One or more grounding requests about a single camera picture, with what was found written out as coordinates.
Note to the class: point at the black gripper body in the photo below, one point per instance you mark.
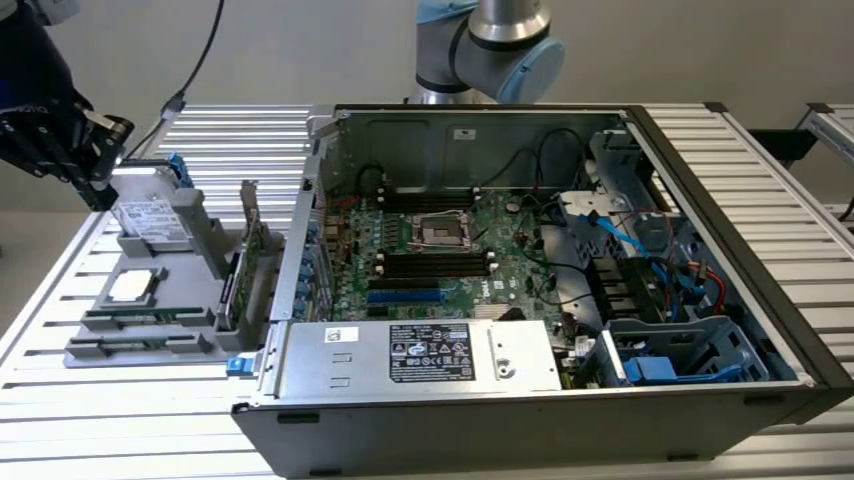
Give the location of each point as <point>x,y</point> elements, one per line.
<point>37,95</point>

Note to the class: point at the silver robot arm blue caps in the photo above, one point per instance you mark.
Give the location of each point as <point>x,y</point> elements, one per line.
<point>494,30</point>

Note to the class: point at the green RAM stick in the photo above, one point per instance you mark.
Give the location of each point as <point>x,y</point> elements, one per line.
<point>143,315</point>

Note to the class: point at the black RAM slot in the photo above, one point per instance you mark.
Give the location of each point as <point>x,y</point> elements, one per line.
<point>437,274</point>
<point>428,196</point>
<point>428,207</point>
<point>428,201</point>
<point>437,267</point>
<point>428,190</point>
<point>437,254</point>
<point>437,261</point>

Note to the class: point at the small disk white label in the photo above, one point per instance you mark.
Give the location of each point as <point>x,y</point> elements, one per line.
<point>153,220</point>

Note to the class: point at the silver CPU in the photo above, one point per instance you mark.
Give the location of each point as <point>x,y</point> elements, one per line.
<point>135,286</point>

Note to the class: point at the grey parts rack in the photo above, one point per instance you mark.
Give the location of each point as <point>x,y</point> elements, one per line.
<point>181,280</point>

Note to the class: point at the graphics card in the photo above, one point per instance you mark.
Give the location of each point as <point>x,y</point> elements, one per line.
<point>242,260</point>

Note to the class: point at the blue case latch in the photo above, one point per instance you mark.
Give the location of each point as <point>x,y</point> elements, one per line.
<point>242,364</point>

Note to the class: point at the black expansion slot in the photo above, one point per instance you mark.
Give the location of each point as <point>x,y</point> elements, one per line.
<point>403,285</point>

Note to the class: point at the CPU socket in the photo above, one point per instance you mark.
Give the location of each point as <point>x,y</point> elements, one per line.
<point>441,232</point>

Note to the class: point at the blue expansion slot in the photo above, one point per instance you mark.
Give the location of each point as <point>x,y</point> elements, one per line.
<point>403,297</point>

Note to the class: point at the silver power supply unit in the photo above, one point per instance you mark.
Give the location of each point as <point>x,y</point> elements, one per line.
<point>361,365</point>

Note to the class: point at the green motherboard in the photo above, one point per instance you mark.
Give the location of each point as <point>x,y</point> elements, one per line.
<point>508,260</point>

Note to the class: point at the silver chipset heatsink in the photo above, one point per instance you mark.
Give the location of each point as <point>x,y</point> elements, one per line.
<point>486,313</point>

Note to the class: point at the silver disk bay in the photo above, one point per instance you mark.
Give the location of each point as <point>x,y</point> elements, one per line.
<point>594,205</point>

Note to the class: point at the black open PC case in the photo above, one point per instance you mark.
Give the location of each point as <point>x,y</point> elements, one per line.
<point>468,435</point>

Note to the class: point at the grey disk bay blue lever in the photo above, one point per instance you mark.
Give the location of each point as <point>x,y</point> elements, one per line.
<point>708,345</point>

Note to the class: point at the black table connector block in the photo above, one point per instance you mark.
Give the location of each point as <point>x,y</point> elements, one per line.
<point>781,144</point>

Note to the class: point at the silver disk blue rail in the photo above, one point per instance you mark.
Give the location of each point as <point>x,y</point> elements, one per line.
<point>157,172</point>

